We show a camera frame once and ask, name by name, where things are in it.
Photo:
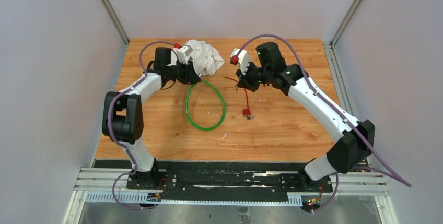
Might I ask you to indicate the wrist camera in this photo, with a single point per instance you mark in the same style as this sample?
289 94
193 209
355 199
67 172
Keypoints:
184 54
241 58

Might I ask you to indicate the aluminium frame post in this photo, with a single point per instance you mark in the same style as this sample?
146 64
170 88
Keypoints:
115 21
346 20

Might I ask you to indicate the aluminium frame post right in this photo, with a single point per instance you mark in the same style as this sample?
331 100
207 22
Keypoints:
346 20

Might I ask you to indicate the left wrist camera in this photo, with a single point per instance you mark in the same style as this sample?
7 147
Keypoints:
184 54

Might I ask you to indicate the red cable lock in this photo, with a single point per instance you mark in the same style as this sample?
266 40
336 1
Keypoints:
245 112

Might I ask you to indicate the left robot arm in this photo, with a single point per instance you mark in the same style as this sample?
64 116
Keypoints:
123 118

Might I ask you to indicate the aluminium frame post left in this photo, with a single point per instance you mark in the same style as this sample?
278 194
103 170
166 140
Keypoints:
115 21

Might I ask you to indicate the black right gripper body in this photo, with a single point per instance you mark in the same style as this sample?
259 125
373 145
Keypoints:
252 78

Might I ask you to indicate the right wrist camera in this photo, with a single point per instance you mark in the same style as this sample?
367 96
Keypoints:
241 58

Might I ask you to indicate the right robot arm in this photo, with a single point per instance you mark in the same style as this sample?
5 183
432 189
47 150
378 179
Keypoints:
353 138

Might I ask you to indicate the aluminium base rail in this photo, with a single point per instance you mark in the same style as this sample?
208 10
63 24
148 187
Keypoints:
360 196

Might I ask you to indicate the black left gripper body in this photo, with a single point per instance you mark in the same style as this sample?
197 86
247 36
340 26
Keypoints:
182 72

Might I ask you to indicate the white crumpled cloth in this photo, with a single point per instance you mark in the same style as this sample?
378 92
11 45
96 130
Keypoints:
206 59

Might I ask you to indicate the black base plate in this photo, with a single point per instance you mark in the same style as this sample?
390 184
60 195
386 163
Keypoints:
231 183

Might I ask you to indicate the green cable lock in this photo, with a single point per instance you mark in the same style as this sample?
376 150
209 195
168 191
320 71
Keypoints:
216 120

